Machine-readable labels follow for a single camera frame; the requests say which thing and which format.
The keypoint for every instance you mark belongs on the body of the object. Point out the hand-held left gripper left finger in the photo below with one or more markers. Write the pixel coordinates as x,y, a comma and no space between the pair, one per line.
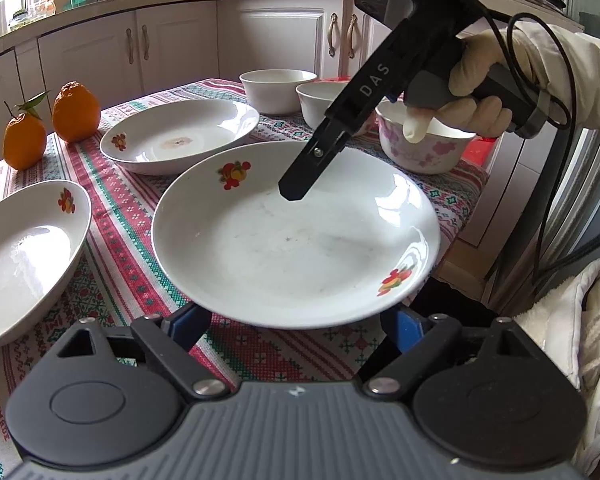
187,322

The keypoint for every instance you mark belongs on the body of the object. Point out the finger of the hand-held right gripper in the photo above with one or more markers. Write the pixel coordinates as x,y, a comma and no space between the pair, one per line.
305,175

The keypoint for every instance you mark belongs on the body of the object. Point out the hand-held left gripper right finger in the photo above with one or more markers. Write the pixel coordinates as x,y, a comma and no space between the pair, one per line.
405,327

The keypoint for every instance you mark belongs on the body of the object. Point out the white bowl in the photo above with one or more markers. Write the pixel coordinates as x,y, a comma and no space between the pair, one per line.
320,105
277,91

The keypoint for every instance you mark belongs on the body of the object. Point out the white plate with fruit print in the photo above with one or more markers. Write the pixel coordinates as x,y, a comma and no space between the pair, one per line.
190,130
25,270
280,250

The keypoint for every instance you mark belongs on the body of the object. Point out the person's right forearm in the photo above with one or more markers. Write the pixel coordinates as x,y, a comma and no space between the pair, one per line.
587,70

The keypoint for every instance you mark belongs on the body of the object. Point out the person's right hand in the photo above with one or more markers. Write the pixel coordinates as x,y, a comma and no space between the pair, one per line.
480,55

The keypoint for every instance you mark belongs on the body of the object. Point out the red green patterned tablecloth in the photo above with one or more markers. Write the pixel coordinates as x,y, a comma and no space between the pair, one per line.
120,240

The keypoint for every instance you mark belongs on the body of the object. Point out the pink floral bowl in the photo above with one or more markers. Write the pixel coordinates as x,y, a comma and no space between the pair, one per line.
430,155

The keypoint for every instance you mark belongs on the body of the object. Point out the person's white jacket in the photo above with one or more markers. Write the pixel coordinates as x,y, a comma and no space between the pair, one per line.
580,360

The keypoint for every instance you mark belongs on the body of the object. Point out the white kitchen cabinet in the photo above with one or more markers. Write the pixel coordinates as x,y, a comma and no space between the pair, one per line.
180,40

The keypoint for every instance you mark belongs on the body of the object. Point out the silver ribbed panel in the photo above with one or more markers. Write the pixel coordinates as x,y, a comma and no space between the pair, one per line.
587,185

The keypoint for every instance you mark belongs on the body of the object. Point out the bumpy orange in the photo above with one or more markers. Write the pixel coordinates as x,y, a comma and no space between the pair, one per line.
76,112

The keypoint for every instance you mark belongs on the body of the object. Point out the orange with leaves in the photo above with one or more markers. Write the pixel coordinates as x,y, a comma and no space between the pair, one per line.
25,145

